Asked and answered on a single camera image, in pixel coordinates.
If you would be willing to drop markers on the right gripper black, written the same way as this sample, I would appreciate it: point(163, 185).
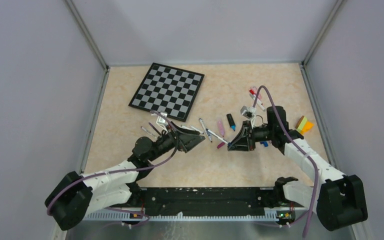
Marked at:
point(243, 142)

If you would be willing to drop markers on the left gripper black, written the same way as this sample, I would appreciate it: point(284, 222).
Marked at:
point(187, 141)

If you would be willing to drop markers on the blue wide marker cap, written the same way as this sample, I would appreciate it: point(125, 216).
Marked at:
point(264, 143)

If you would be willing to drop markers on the white marker blue cap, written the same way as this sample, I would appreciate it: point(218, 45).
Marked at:
point(201, 121)

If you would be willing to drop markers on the black highlighter blue cap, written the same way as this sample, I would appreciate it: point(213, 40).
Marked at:
point(231, 121)

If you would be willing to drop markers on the lilac highlighter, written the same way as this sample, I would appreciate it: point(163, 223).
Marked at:
point(221, 127)

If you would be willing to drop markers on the purple gel pen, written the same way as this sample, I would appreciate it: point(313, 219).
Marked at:
point(154, 128)

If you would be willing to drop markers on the thin marker pink cap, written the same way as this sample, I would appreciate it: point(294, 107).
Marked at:
point(254, 91)

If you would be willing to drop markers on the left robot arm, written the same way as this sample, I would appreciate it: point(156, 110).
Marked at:
point(78, 195)

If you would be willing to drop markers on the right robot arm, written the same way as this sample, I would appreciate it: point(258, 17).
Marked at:
point(336, 198)

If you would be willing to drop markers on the black grey chessboard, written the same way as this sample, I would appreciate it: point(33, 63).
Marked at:
point(168, 89)

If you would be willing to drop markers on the yellow orange block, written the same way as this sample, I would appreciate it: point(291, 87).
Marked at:
point(304, 125)

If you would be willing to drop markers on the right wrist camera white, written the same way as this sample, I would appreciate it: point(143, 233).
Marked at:
point(249, 112)

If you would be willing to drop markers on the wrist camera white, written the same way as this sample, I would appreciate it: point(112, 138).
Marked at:
point(161, 120)
point(249, 112)

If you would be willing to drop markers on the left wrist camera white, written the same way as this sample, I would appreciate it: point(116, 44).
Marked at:
point(161, 120)

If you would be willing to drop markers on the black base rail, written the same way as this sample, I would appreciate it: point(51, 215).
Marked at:
point(206, 201)

